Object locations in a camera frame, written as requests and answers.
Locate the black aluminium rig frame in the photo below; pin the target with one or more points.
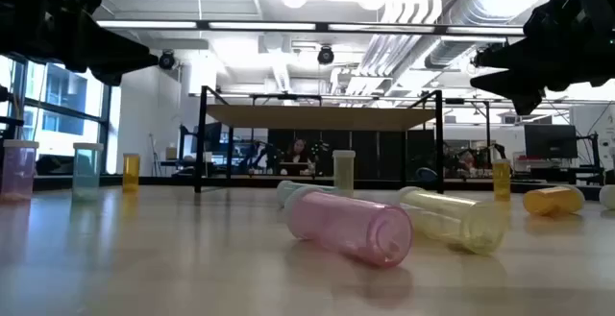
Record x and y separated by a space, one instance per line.
158 180

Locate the yellow medicine bottle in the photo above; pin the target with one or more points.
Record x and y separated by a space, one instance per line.
344 172
451 225

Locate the pink medicine bottle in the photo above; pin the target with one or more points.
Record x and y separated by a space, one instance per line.
346 227
18 172

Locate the orange medicine bottle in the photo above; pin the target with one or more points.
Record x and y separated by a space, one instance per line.
501 181
552 201
131 174

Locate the black ceiling spotlight cluster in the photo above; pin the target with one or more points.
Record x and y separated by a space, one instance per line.
485 56

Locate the black beam with light strips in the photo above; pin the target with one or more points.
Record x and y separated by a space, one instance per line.
322 27

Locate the black sofa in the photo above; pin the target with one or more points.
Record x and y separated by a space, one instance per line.
53 164

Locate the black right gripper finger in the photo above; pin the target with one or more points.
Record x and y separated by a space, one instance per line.
514 83

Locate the black partition panels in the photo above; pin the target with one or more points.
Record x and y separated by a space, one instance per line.
375 153

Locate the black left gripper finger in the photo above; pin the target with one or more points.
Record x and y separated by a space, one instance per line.
115 52

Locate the silver ventilation duct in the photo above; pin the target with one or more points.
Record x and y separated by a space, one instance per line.
475 4

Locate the black computer monitor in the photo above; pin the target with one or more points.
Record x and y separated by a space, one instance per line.
550 140

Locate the large window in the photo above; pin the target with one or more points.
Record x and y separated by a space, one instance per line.
62 114

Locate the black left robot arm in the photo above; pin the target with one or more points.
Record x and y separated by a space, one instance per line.
19 8

